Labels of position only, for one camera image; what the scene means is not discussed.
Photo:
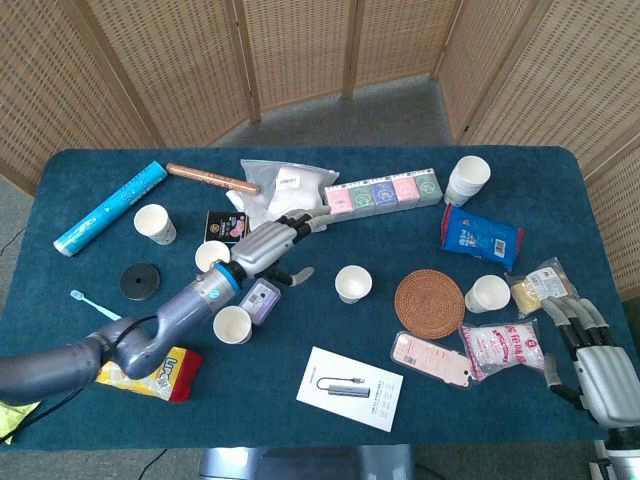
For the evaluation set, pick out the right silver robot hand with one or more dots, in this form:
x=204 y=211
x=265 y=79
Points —
x=605 y=385

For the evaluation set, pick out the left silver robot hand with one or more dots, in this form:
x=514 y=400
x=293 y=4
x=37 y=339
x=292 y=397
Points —
x=260 y=247

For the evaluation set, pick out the white paper cup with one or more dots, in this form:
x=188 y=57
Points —
x=232 y=324
x=487 y=293
x=210 y=255
x=353 y=281
x=154 y=222

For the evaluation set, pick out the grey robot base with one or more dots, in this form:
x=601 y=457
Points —
x=300 y=465

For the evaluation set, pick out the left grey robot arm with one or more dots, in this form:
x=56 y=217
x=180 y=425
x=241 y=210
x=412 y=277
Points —
x=190 y=305

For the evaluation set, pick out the black round disc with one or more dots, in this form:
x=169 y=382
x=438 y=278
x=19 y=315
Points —
x=140 y=281

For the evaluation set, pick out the brown round woven coaster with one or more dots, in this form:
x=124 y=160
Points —
x=430 y=305

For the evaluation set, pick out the crumpled white plastic bag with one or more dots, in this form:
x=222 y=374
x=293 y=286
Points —
x=250 y=207

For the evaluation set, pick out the black box with pink print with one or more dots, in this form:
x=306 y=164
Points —
x=222 y=227

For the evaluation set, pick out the small lavender plastic case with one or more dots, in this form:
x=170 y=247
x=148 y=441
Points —
x=262 y=302

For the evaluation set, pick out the white frosted zip bag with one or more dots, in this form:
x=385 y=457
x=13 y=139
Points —
x=300 y=190

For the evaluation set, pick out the copper brown tube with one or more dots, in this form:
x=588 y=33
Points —
x=210 y=178

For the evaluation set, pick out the clear pink-print candy bag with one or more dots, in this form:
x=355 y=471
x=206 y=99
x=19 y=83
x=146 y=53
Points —
x=500 y=347

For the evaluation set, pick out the blue carpet table cover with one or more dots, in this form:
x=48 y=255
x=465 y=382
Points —
x=325 y=340

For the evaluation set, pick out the clear bag of biscuits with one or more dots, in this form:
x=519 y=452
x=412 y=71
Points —
x=535 y=285

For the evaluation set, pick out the pastel tissue pack row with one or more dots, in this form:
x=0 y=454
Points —
x=382 y=195

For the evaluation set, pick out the yellow and red snack bag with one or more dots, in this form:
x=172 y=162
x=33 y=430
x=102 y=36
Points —
x=175 y=375

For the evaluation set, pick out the light blue paper roll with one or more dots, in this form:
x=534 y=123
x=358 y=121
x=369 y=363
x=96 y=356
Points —
x=107 y=210

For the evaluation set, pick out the white USB hub box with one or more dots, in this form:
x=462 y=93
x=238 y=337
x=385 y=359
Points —
x=350 y=387

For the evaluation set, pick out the light blue toothbrush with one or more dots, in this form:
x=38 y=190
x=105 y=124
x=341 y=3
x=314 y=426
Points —
x=87 y=301

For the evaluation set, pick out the pink flat blister pack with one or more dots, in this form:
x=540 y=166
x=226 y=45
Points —
x=425 y=357

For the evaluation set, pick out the blue snack bag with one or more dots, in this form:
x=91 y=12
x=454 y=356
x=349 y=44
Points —
x=480 y=237

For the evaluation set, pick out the woven bamboo folding screen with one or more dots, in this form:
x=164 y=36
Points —
x=175 y=60

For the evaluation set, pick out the stack of white paper cups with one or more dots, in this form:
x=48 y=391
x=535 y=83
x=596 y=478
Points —
x=467 y=177

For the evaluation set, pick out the yellow-green snack bag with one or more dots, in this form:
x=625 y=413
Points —
x=10 y=420

